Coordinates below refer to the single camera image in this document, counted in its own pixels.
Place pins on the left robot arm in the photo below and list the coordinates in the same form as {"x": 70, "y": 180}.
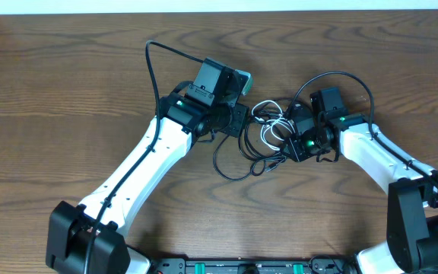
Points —
{"x": 90, "y": 237}

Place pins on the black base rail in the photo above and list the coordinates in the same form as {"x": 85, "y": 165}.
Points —
{"x": 320, "y": 264}

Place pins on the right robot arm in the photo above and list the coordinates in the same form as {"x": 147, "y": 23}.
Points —
{"x": 411, "y": 186}

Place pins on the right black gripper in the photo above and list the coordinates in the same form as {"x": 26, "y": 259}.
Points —
{"x": 297, "y": 153}

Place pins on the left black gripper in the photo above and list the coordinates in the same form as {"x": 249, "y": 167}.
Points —
{"x": 242, "y": 113}

